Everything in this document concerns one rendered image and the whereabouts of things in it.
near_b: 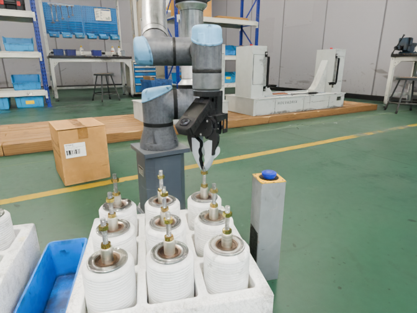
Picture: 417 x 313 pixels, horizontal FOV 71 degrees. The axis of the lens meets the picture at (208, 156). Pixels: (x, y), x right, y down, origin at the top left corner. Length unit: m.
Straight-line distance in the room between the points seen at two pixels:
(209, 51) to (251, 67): 2.52
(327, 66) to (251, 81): 1.31
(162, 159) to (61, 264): 0.47
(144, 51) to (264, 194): 0.49
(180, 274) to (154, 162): 0.59
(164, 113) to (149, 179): 0.26
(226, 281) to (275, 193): 0.29
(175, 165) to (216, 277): 0.61
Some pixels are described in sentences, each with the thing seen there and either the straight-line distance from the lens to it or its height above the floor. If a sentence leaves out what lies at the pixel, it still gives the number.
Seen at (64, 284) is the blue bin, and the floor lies 0.00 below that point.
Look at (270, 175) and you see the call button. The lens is 0.80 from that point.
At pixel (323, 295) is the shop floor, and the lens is 0.95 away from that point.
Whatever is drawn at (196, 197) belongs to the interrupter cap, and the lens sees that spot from 0.83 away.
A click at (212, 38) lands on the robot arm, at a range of 0.74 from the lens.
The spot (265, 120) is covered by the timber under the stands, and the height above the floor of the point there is 0.04.
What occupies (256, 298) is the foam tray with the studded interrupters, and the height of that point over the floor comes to 0.18.
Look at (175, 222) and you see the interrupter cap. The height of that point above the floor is 0.25.
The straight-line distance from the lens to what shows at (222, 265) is 0.61.
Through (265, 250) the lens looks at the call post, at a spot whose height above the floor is 0.11.
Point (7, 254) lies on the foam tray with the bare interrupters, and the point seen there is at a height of 0.18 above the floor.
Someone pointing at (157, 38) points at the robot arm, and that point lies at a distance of 0.84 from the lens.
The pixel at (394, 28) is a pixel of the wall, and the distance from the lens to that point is 6.06.
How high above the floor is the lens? 0.61
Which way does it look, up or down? 17 degrees down
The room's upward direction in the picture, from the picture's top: straight up
